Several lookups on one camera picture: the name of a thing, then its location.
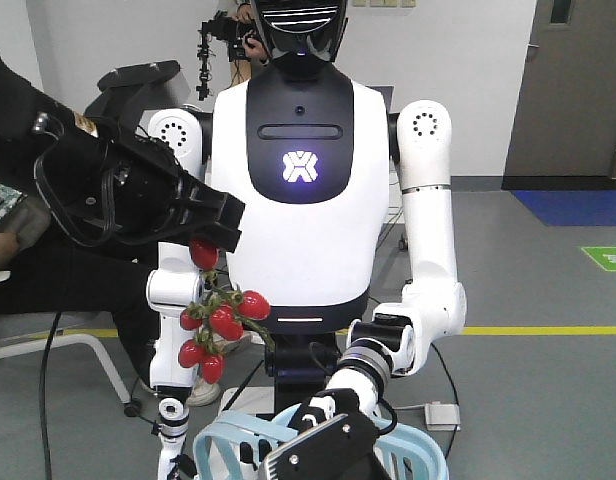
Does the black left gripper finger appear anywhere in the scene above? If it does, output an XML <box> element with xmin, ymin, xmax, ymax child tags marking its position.
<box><xmin>162</xmin><ymin>170</ymin><xmax>245</xmax><ymax>252</ymax></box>

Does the light blue plastic basket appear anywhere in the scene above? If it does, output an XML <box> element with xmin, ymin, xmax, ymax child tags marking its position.
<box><xmin>192</xmin><ymin>410</ymin><xmax>449</xmax><ymax>479</ymax></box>

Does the person holding camera rig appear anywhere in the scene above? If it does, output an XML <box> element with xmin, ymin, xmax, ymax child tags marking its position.
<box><xmin>195</xmin><ymin>1</ymin><xmax>267</xmax><ymax>101</ymax></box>

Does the red cherry tomato bunch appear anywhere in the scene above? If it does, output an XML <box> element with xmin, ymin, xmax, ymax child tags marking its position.
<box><xmin>178</xmin><ymin>238</ymin><xmax>275</xmax><ymax>384</ymax></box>

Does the blue floor mat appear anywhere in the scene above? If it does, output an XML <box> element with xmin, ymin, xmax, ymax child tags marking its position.
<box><xmin>512</xmin><ymin>190</ymin><xmax>616</xmax><ymax>227</ymax></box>

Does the black white humanoid robot hand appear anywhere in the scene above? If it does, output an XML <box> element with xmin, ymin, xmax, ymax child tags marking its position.
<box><xmin>244</xmin><ymin>388</ymin><xmax>379</xmax><ymax>461</ymax></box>

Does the grey brown door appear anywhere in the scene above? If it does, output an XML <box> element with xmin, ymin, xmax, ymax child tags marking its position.
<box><xmin>502</xmin><ymin>1</ymin><xmax>616</xmax><ymax>190</ymax></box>

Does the white black humanoid robot torso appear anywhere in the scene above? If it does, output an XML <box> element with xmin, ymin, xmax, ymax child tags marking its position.
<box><xmin>211</xmin><ymin>1</ymin><xmax>389</xmax><ymax>335</ymax></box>

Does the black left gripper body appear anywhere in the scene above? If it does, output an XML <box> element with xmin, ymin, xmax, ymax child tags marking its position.
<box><xmin>0</xmin><ymin>39</ymin><xmax>199</xmax><ymax>249</ymax></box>

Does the white grey metal chair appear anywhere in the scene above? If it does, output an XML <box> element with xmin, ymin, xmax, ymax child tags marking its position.
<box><xmin>0</xmin><ymin>269</ymin><xmax>141</xmax><ymax>416</ymax></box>

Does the seated person in grey jacket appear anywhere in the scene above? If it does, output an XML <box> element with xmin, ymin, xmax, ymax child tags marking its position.
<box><xmin>0</xmin><ymin>194</ymin><xmax>224</xmax><ymax>408</ymax></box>

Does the green floor sign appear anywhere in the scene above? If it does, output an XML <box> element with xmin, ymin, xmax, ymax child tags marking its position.
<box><xmin>581</xmin><ymin>246</ymin><xmax>616</xmax><ymax>272</ymax></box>

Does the grey foot pedal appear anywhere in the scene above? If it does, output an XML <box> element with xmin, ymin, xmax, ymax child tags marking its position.
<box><xmin>424</xmin><ymin>401</ymin><xmax>461</xmax><ymax>431</ymax></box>

